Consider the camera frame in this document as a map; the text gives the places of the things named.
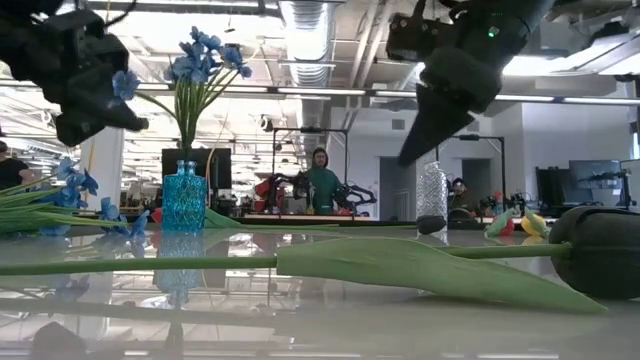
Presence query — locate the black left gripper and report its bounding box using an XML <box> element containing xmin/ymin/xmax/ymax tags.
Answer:
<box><xmin>42</xmin><ymin>8</ymin><xmax>150</xmax><ymax>147</ymax></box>

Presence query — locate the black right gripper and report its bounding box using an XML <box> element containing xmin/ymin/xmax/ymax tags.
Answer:
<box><xmin>398</xmin><ymin>48</ymin><xmax>504</xmax><ymax>167</ymax></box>

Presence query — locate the blue artificial flower spray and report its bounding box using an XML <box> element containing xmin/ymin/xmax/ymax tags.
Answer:
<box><xmin>110</xmin><ymin>25</ymin><xmax>254</xmax><ymax>161</ymax></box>

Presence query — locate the blue patterned glass vase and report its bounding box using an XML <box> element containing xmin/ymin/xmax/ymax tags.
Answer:
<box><xmin>160</xmin><ymin>159</ymin><xmax>209</xmax><ymax>234</ymax></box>

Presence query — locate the red artificial tulip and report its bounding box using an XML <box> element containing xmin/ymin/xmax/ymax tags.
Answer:
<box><xmin>483</xmin><ymin>207</ymin><xmax>516</xmax><ymax>239</ymax></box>

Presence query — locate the clear patterned glass vase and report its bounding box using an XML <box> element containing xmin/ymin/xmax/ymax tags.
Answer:
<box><xmin>416</xmin><ymin>160</ymin><xmax>449</xmax><ymax>236</ymax></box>

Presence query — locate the person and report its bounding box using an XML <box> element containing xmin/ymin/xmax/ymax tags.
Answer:
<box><xmin>0</xmin><ymin>140</ymin><xmax>36</xmax><ymax>192</ymax></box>
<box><xmin>448</xmin><ymin>177</ymin><xmax>474</xmax><ymax>211</ymax></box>
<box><xmin>303</xmin><ymin>147</ymin><xmax>346</xmax><ymax>216</ymax></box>

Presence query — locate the ceiling light strip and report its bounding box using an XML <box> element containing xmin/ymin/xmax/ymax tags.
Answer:
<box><xmin>494</xmin><ymin>93</ymin><xmax>640</xmax><ymax>106</ymax></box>
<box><xmin>277</xmin><ymin>87</ymin><xmax>367</xmax><ymax>96</ymax></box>

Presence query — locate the black computer monitor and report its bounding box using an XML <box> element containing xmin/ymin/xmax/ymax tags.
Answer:
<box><xmin>161</xmin><ymin>147</ymin><xmax>233</xmax><ymax>191</ymax></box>
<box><xmin>535</xmin><ymin>166</ymin><xmax>571</xmax><ymax>209</ymax></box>
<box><xmin>568</xmin><ymin>159</ymin><xmax>623</xmax><ymax>204</ymax></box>

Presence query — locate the grey computer monitor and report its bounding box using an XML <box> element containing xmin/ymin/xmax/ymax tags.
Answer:
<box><xmin>619</xmin><ymin>158</ymin><xmax>640</xmax><ymax>206</ymax></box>

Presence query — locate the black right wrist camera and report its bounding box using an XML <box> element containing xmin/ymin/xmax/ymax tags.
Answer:
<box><xmin>385</xmin><ymin>12</ymin><xmax>451</xmax><ymax>62</ymax></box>

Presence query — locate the black aluminium table frame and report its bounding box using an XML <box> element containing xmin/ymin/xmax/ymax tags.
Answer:
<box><xmin>214</xmin><ymin>213</ymin><xmax>559</xmax><ymax>232</ymax></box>

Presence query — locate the silver ceiling air duct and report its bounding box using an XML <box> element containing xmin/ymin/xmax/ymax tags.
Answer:
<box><xmin>278</xmin><ymin>0</ymin><xmax>334</xmax><ymax>146</ymax></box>

